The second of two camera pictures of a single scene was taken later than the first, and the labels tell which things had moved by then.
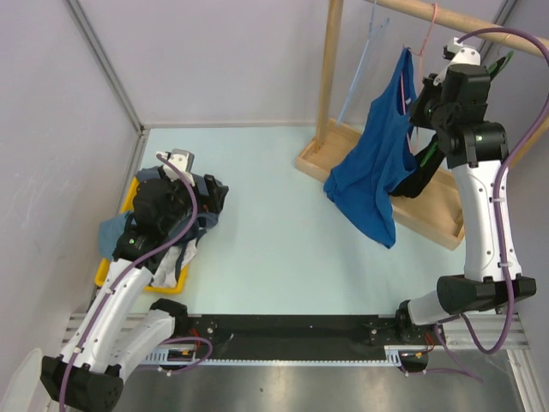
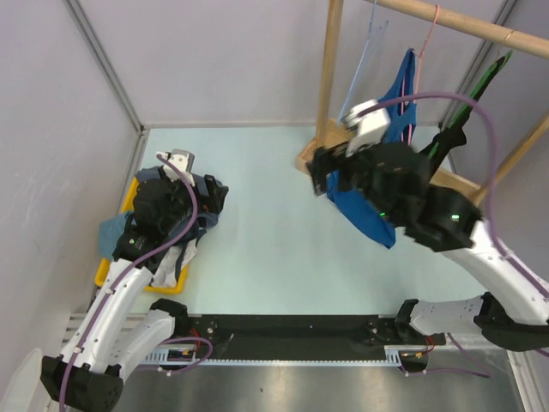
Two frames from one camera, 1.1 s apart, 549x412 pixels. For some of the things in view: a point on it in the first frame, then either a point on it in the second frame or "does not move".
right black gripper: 430,89 -> 328,159
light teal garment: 109,233 does not move
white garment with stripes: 171,262 does not move
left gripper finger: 216,194 does not move
